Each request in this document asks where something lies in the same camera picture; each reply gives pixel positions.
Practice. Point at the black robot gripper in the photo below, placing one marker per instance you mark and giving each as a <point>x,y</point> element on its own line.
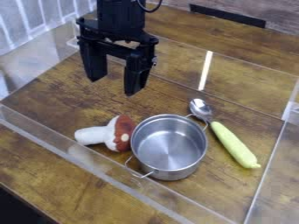
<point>120,38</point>

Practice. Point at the green handled metal spoon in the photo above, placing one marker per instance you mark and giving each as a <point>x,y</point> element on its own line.
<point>238,150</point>

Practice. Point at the stainless steel pot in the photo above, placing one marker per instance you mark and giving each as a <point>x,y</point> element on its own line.
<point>168,144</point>

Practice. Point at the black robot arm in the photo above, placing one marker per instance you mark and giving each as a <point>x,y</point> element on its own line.
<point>130,10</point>

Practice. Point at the plush brown white mushroom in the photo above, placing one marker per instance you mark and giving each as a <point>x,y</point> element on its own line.
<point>113,135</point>

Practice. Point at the clear acrylic front barrier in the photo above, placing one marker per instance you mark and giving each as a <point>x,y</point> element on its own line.
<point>179,207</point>

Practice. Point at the black wall strip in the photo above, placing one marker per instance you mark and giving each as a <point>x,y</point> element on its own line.
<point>246,20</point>

